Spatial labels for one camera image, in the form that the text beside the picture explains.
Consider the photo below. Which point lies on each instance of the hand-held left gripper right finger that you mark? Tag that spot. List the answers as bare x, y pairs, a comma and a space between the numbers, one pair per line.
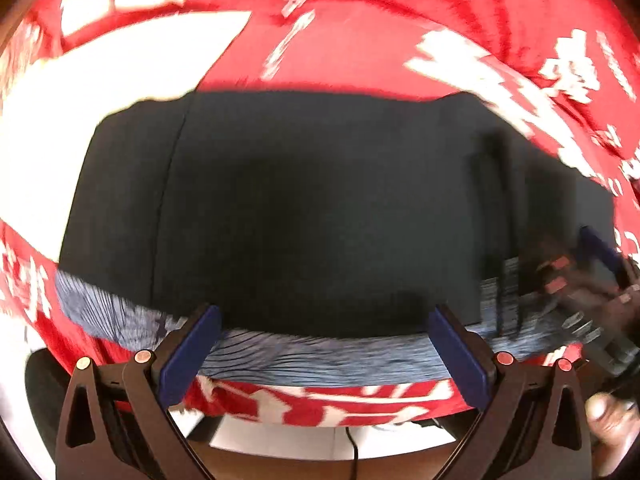
457, 360

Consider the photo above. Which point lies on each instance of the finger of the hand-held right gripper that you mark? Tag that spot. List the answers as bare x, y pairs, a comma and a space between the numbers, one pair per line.
560, 275
602, 252

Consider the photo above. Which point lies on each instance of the black pants with blue trim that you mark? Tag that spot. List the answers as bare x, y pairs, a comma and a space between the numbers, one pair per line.
300, 200

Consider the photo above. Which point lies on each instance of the red printed blanket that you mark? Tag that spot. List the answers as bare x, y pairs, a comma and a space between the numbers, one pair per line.
375, 35

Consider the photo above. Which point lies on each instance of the person's right hand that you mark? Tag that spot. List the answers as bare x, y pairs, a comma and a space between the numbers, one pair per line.
612, 425

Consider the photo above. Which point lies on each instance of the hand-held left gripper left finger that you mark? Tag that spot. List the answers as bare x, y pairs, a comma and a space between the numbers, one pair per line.
192, 355

